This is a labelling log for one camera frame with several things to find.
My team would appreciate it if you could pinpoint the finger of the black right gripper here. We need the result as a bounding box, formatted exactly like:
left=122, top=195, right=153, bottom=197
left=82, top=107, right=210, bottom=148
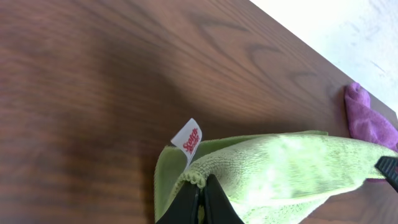
left=375, top=156, right=398, bottom=192

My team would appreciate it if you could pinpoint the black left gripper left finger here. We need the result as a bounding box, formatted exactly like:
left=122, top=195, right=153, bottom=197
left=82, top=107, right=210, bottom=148
left=156, top=182, right=200, bottom=224

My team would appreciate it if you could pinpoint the crumpled purple cloth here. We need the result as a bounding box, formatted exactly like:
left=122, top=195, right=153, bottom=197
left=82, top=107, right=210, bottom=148
left=343, top=82, right=398, bottom=183

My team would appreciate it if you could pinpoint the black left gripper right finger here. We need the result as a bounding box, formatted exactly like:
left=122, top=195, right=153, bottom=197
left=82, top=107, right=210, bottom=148
left=204, top=174, right=244, bottom=224

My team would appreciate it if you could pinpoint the green microfibre cloth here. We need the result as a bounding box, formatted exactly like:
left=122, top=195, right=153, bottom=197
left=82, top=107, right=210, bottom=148
left=154, top=119, right=397, bottom=223

